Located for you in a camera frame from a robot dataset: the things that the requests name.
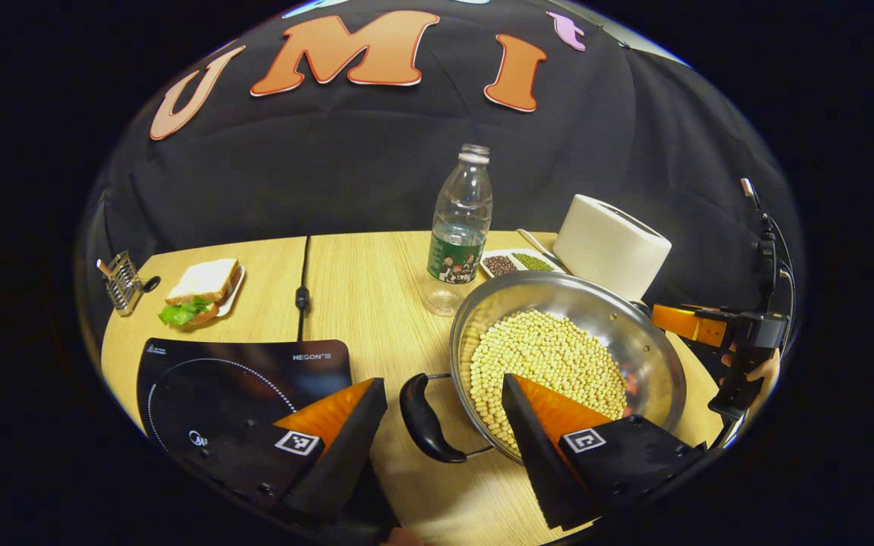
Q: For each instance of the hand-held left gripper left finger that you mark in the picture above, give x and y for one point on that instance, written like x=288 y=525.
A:
x=346 y=455

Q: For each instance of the sandwich with lettuce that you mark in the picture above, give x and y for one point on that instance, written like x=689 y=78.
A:
x=205 y=280

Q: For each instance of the white toaster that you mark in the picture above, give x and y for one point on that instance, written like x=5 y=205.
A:
x=611 y=243

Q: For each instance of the pile of brown beans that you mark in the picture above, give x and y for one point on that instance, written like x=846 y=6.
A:
x=499 y=265

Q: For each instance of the black induction cooktop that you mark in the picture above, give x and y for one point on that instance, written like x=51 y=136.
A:
x=209 y=379

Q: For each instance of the white divided dish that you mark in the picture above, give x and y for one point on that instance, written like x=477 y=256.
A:
x=517 y=252

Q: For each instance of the small white plate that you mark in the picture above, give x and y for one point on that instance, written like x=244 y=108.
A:
x=237 y=294

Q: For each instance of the black backdrop cloth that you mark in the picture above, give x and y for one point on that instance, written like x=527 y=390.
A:
x=331 y=167

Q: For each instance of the pile of green beans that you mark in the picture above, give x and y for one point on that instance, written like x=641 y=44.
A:
x=532 y=262

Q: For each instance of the pile of yellow soybeans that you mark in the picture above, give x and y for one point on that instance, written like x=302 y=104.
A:
x=543 y=356

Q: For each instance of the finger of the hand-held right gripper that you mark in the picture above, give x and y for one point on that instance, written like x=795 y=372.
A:
x=687 y=322

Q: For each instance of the small spoon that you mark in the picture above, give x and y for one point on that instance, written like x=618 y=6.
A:
x=537 y=246

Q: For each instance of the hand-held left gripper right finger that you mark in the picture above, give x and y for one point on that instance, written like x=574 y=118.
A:
x=536 y=455

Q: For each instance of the clear plastic water bottle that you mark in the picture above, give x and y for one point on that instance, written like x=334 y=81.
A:
x=460 y=227

